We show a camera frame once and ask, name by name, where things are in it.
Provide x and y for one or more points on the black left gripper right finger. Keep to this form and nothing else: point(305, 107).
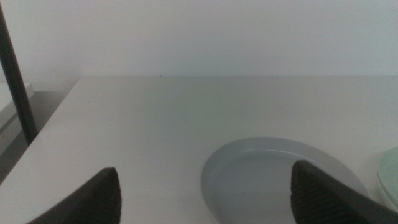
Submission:
point(323, 205)

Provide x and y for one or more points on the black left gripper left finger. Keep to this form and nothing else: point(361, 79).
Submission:
point(93, 202)

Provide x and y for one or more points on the pale green shallow bowl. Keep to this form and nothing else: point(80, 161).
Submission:
point(390, 174)

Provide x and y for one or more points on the grey shallow bowl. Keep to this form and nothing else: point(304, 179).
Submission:
point(248, 186)

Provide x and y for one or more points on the black upright pole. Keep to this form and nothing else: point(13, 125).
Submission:
point(17, 90)

